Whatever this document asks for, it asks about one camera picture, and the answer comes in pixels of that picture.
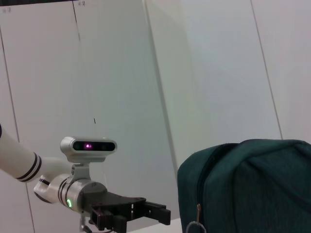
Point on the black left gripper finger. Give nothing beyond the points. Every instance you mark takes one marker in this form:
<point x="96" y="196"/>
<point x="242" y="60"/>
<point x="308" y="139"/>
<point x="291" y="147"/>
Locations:
<point x="107" y="221"/>
<point x="158" y="213"/>

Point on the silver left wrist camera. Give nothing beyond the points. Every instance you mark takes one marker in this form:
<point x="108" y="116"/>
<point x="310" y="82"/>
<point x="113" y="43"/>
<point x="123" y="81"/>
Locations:
<point x="92" y="146"/>

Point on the dark teal insulated lunch bag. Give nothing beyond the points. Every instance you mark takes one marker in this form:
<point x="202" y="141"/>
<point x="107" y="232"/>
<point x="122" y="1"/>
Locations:
<point x="243" y="189"/>

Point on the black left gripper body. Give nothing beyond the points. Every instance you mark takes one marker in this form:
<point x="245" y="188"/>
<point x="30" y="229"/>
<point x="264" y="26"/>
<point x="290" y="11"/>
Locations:
<point x="109" y="199"/>

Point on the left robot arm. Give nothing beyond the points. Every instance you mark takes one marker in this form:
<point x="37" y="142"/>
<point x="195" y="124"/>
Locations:
<point x="22" y="157"/>

